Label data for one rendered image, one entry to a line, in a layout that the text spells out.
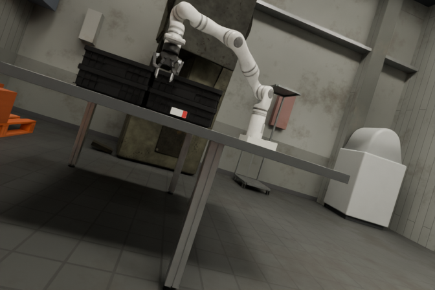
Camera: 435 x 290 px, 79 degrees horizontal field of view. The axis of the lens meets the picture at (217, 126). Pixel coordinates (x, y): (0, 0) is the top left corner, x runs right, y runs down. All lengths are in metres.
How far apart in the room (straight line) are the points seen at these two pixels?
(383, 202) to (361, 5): 3.81
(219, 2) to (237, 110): 2.11
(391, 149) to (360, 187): 0.85
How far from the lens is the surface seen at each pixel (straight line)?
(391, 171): 5.27
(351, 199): 4.94
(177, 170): 2.59
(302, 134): 5.45
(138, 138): 3.53
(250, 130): 1.63
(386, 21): 6.39
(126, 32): 5.09
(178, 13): 1.28
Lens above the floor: 0.70
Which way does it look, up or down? 1 degrees up
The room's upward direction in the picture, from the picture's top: 18 degrees clockwise
